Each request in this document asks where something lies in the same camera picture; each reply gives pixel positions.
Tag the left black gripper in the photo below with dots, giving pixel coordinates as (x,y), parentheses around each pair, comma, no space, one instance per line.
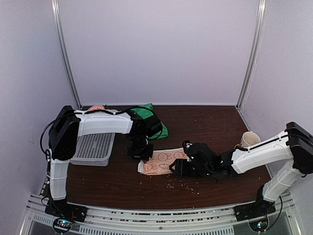
(145,156)

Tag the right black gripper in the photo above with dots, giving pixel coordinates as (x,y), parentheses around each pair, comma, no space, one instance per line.
(181,170)

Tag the orange bunny pattern towel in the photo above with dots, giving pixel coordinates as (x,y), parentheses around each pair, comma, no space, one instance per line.
(160,161)

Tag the green microfiber towel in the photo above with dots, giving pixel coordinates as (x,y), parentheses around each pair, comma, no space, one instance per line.
(147,110)

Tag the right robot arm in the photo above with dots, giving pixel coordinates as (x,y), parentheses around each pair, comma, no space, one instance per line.
(294,145)

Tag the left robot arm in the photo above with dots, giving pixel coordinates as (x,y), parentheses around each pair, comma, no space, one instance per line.
(62,138)

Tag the white perforated plastic basket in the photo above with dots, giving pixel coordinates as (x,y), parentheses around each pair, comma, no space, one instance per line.
(95,137)

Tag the white coral pattern mug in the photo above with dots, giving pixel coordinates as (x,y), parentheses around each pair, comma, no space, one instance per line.
(248,139)

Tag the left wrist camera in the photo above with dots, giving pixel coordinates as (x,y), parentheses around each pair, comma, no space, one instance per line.
(153,127)

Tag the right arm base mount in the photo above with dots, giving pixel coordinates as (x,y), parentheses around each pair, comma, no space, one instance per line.
(256,213)

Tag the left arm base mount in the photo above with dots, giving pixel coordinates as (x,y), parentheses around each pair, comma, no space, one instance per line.
(66,214)

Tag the right aluminium frame post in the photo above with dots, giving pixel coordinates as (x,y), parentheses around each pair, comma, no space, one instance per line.
(258,31)

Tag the aluminium frame post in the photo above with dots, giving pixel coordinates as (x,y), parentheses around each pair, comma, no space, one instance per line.
(258,31)
(64,53)

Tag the left aluminium frame post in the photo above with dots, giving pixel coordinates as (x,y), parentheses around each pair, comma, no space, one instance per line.
(64,53)

